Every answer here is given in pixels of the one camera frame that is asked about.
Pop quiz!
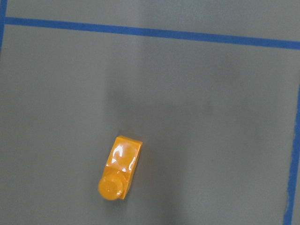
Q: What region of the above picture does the orange trapezoid block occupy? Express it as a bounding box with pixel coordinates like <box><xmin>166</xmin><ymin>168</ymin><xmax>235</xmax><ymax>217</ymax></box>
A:
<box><xmin>98</xmin><ymin>135</ymin><xmax>143</xmax><ymax>201</ymax></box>

